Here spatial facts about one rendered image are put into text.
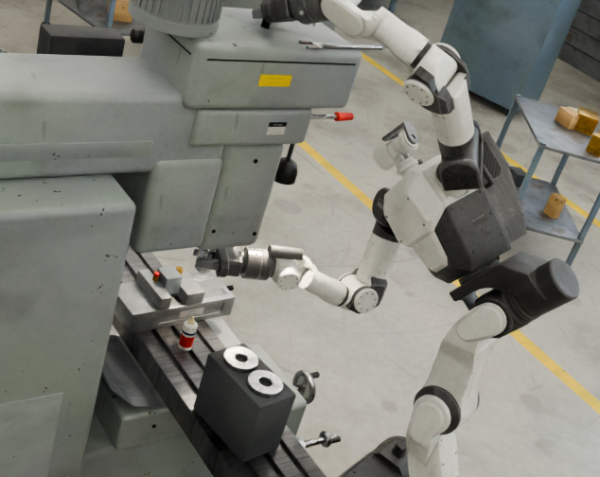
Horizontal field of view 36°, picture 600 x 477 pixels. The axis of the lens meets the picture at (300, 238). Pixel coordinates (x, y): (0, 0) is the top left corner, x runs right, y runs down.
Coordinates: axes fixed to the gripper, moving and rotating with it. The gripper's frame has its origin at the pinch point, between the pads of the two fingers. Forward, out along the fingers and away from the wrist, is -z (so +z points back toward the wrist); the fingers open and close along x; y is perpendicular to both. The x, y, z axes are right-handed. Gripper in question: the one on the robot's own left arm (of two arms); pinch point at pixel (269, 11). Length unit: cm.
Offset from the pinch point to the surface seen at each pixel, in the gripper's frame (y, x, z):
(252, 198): -44.4, -0.3, -14.0
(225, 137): -27.5, -14.3, -5.7
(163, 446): -113, -13, -50
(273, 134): -28.7, -1.4, -2.7
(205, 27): -3.0, -24.0, 3.1
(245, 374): -87, -13, -12
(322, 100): -22.2, 9.2, 5.1
